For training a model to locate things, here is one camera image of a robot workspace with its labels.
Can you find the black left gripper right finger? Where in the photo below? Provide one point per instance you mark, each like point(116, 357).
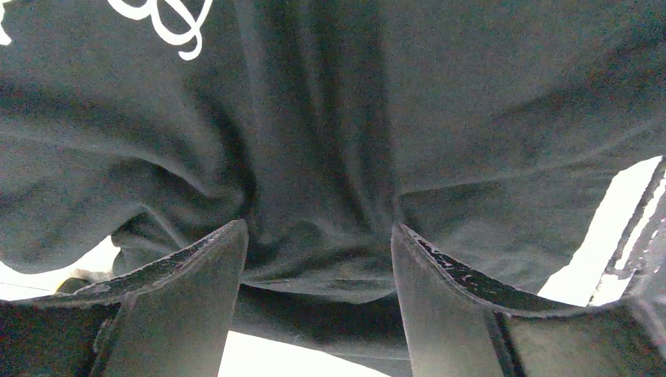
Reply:
point(460, 322)

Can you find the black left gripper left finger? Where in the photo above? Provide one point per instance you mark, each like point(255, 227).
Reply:
point(170, 317)

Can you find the black floral print t-shirt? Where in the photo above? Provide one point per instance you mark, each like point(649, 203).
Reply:
point(491, 128)

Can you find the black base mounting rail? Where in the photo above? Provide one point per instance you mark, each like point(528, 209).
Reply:
point(632, 263)

